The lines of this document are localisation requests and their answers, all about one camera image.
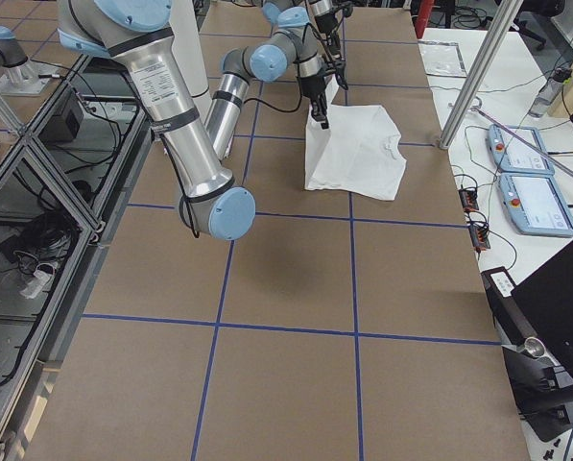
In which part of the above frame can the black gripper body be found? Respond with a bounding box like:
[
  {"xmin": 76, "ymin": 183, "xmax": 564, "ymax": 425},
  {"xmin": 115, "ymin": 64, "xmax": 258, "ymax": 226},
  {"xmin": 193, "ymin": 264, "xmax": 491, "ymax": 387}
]
[
  {"xmin": 315, "ymin": 13, "xmax": 341, "ymax": 56},
  {"xmin": 298, "ymin": 73, "xmax": 327, "ymax": 109}
]

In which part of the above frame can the white long-sleeve printed shirt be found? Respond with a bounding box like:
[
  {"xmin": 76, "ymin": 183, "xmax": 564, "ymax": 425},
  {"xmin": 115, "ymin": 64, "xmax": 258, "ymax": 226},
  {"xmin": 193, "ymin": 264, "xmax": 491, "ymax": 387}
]
[{"xmin": 304, "ymin": 80, "xmax": 407, "ymax": 201}]

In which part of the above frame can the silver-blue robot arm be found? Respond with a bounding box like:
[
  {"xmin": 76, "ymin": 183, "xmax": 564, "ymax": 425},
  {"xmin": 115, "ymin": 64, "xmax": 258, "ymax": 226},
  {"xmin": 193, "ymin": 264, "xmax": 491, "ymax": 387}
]
[
  {"xmin": 223, "ymin": 1, "xmax": 347, "ymax": 100},
  {"xmin": 58, "ymin": 1, "xmax": 329, "ymax": 240}
]

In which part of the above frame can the clear plastic document sleeve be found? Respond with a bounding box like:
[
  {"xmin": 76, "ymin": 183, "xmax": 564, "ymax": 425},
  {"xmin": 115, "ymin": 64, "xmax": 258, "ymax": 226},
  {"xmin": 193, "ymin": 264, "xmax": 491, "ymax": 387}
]
[{"xmin": 418, "ymin": 40, "xmax": 467, "ymax": 78}]

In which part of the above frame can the upper blue teach pendant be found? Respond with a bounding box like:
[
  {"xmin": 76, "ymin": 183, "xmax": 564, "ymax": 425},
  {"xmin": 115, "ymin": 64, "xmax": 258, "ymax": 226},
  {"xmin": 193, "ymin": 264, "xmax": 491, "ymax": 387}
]
[{"xmin": 488, "ymin": 124, "xmax": 555, "ymax": 176}]

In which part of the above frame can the blue teach pendant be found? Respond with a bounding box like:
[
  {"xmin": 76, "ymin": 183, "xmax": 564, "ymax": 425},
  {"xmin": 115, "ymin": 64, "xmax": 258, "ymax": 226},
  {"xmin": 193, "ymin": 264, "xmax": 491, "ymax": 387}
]
[
  {"xmin": 488, "ymin": 124, "xmax": 555, "ymax": 176},
  {"xmin": 498, "ymin": 173, "xmax": 573, "ymax": 237}
]

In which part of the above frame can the water bottle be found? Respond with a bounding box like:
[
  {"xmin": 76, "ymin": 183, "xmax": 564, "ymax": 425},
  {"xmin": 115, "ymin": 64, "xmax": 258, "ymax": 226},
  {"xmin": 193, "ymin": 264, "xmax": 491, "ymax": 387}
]
[{"xmin": 528, "ymin": 65, "xmax": 573, "ymax": 118}]

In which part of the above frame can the brown paper table cover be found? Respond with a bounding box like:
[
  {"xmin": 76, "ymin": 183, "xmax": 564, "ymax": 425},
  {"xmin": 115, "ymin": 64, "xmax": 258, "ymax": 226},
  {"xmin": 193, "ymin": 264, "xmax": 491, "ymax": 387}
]
[{"xmin": 26, "ymin": 9, "xmax": 529, "ymax": 460}]

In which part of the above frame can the reacher grabber tool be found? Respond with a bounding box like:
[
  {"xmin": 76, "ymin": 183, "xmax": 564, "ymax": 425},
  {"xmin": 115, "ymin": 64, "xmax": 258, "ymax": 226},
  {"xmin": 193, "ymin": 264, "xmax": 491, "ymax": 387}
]
[{"xmin": 469, "ymin": 106, "xmax": 573, "ymax": 179}]

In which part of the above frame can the lower blue teach pendant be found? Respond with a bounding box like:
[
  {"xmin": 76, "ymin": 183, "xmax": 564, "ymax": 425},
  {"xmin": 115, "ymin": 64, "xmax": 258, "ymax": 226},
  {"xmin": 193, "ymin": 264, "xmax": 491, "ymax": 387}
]
[{"xmin": 498, "ymin": 173, "xmax": 573, "ymax": 237}]

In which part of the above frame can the black box with white label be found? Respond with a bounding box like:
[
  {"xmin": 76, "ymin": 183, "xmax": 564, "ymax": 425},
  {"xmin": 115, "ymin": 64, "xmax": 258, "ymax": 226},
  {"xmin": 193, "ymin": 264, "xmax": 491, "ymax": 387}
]
[{"xmin": 481, "ymin": 266, "xmax": 537, "ymax": 346}]

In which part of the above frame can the black laptop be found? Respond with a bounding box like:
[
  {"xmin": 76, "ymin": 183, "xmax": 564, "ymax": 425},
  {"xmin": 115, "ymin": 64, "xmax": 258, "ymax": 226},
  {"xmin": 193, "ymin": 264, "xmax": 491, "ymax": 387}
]
[{"xmin": 513, "ymin": 240, "xmax": 573, "ymax": 370}]

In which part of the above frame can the aluminium frame post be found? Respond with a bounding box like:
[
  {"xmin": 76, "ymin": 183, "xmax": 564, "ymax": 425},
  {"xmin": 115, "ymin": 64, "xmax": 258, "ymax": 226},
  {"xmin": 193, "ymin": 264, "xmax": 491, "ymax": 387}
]
[{"xmin": 439, "ymin": 0, "xmax": 523, "ymax": 150}]

